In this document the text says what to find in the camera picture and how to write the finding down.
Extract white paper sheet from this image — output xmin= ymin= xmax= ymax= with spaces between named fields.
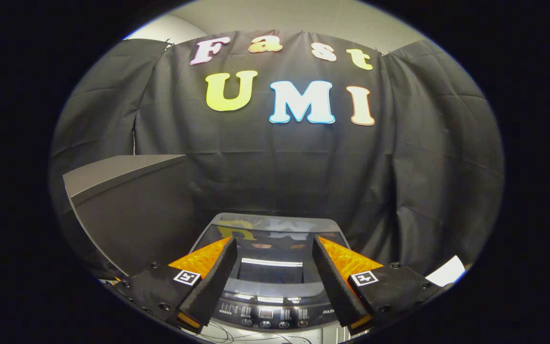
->
xmin=425 ymin=255 xmax=466 ymax=287

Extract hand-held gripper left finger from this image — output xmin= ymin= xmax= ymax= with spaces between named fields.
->
xmin=113 ymin=236 xmax=238 ymax=335

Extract tinted washing machine lid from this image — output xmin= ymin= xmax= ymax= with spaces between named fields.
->
xmin=198 ymin=221 xmax=346 ymax=290

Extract dark grey washing machine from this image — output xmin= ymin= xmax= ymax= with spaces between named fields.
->
xmin=189 ymin=213 xmax=352 ymax=333

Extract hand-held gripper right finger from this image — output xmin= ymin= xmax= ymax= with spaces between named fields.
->
xmin=311 ymin=235 xmax=450 ymax=336

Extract thin black floor cables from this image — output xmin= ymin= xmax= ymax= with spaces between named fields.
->
xmin=193 ymin=320 xmax=314 ymax=344

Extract dark grey cabinet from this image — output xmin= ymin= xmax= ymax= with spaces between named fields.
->
xmin=63 ymin=154 xmax=209 ymax=280

